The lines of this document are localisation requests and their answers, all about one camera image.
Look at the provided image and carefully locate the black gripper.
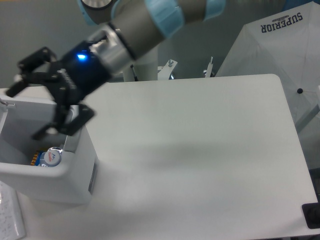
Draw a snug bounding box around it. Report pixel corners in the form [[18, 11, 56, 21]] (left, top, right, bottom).
[[5, 40, 112, 140]]

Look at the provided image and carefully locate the crushed clear plastic bottle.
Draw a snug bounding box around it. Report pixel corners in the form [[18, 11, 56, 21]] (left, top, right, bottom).
[[39, 147, 63, 167]]

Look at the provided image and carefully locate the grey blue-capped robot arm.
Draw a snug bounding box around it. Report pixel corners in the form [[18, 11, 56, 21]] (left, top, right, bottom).
[[6, 0, 226, 140]]

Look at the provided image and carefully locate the white trash can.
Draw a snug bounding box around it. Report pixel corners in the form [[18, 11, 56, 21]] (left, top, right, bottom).
[[0, 94, 99, 204]]

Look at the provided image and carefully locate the blue yellow snack package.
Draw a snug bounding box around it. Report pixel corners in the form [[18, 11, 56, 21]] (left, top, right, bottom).
[[30, 150, 44, 166]]

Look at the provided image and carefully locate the white paper notebook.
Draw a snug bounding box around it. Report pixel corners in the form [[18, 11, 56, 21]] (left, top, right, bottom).
[[0, 182, 26, 240]]

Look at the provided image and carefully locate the white Superior umbrella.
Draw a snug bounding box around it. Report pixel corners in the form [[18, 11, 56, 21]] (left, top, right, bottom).
[[214, 0, 320, 136]]

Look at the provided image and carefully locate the black device at edge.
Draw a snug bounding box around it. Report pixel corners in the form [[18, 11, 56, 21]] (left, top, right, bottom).
[[302, 202, 320, 229]]

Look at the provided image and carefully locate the black cable on pedestal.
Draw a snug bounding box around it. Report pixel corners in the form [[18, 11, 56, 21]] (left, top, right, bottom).
[[130, 64, 139, 82]]

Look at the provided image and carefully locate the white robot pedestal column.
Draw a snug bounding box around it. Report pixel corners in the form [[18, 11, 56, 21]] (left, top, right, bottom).
[[122, 46, 158, 82]]

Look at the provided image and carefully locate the white metal base bracket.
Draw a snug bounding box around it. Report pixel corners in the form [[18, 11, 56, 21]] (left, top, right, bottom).
[[157, 59, 178, 80]]

